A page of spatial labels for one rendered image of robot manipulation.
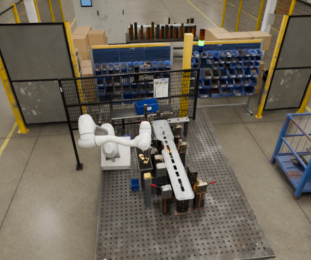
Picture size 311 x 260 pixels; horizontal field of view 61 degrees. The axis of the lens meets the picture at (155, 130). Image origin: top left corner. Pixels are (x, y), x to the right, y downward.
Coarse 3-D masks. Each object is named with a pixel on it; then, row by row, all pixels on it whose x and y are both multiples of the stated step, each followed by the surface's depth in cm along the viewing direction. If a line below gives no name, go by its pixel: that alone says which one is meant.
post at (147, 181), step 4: (144, 180) 253; (148, 180) 254; (144, 184) 257; (148, 184) 257; (144, 188) 262; (148, 188) 261; (148, 192) 265; (148, 196) 268; (148, 200) 272; (144, 204) 282; (148, 204) 275; (148, 208) 278
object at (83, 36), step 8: (80, 32) 682; (88, 32) 688; (96, 32) 682; (104, 32) 697; (80, 40) 641; (88, 40) 686; (96, 40) 682; (104, 40) 695; (80, 48) 653; (88, 48) 672; (96, 48) 672; (88, 56) 666
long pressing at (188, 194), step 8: (160, 120) 360; (160, 128) 344; (168, 128) 344; (160, 136) 331; (168, 136) 331; (168, 144) 317; (168, 152) 306; (176, 152) 306; (168, 160) 294; (176, 160) 294; (168, 168) 285; (176, 176) 275; (184, 176) 275; (176, 184) 266; (184, 184) 266; (176, 192) 257; (184, 192) 257; (192, 192) 258
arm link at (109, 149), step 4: (104, 144) 303; (108, 144) 299; (112, 144) 301; (104, 148) 299; (108, 148) 298; (112, 148) 299; (116, 148) 306; (104, 152) 299; (108, 152) 298; (112, 152) 299; (116, 152) 307; (108, 156) 303; (112, 156) 306
